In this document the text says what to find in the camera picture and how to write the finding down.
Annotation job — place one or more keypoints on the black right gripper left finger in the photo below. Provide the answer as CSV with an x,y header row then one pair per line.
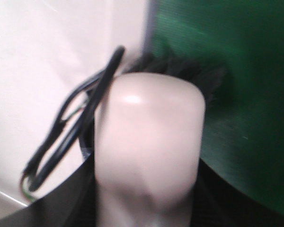
x,y
71,204

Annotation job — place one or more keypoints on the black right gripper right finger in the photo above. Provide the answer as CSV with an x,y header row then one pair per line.
x,y
217,204

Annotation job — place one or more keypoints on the pink hand broom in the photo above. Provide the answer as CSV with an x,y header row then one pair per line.
x,y
148,132

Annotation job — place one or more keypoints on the pink plastic dustpan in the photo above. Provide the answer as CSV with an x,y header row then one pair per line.
x,y
47,47

